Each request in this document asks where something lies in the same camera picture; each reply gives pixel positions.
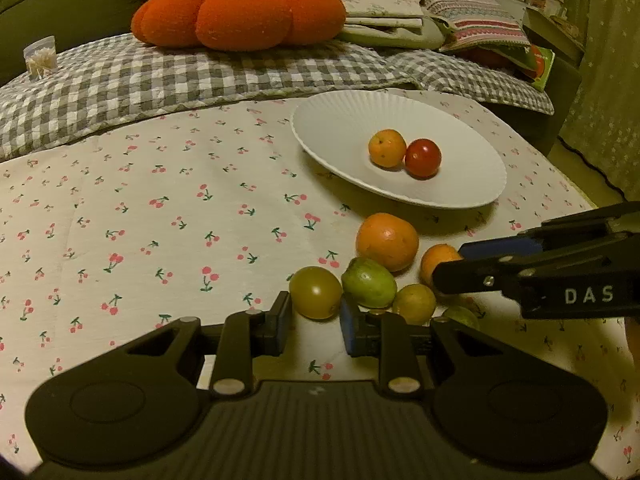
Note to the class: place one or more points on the green book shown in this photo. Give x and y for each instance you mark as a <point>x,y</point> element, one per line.
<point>542,67</point>

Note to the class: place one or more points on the green guava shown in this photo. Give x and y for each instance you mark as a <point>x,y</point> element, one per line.
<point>369,282</point>

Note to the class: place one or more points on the yellow-green round fruit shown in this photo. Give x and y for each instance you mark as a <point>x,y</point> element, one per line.
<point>415,302</point>

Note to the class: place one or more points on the striped patterned blanket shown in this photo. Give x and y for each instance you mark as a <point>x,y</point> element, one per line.
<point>475,20</point>

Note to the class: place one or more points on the floral curtain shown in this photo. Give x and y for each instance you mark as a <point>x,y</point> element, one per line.
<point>610,85</point>

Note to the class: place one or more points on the white bookshelf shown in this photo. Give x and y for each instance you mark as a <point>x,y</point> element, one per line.
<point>537,15</point>

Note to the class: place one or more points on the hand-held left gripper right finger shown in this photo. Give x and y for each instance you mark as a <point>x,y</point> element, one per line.
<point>348,327</point>

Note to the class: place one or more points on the dark green round fruit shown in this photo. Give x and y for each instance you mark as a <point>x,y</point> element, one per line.
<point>460,316</point>

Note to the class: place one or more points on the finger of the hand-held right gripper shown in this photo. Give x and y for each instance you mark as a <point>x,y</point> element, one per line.
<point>470,276</point>
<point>500,248</point>

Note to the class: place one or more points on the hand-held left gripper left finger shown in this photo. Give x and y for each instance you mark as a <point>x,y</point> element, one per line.
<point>283,324</point>

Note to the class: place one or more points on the green tomato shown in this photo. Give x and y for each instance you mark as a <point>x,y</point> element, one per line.
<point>315,292</point>

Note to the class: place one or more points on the green sofa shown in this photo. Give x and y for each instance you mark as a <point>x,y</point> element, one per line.
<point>75,0</point>

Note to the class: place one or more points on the orange pumpkin cushion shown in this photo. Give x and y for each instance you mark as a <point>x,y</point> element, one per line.
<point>240,15</point>

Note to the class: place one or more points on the cherry print tablecloth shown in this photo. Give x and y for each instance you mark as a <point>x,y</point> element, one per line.
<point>150,210</point>

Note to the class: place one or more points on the small orange tangerine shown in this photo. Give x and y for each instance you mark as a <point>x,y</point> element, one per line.
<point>436,259</point>
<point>387,147</point>

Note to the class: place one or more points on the grey checked blanket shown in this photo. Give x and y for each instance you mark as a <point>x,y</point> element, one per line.
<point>175,80</point>

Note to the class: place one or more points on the red tomato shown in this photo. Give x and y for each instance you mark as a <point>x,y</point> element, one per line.
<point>423,158</point>

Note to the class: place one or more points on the large orange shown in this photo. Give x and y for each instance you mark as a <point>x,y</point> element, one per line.
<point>387,241</point>

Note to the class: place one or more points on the folded grey-green cloth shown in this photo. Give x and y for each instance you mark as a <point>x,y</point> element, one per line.
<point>400,36</point>

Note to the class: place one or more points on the white ribbed plate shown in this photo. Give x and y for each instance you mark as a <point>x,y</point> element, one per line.
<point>340,125</point>

